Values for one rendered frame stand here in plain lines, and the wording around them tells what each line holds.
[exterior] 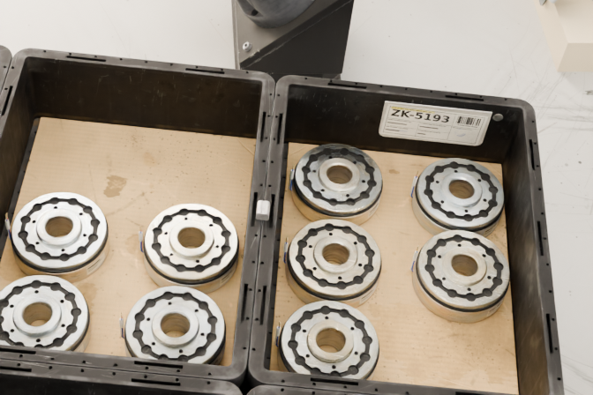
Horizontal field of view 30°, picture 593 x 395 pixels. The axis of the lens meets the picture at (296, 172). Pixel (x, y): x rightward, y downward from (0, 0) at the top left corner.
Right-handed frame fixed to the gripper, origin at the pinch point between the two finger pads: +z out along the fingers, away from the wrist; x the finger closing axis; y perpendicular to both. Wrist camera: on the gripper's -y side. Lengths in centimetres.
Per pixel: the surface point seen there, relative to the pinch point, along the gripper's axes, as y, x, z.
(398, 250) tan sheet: 52, -35, -9
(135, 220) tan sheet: 47, -65, -9
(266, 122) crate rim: 42, -50, -19
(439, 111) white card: 39, -30, -17
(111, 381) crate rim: 73, -67, -19
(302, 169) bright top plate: 43, -46, -12
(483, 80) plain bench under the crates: 13.7, -14.7, 4.3
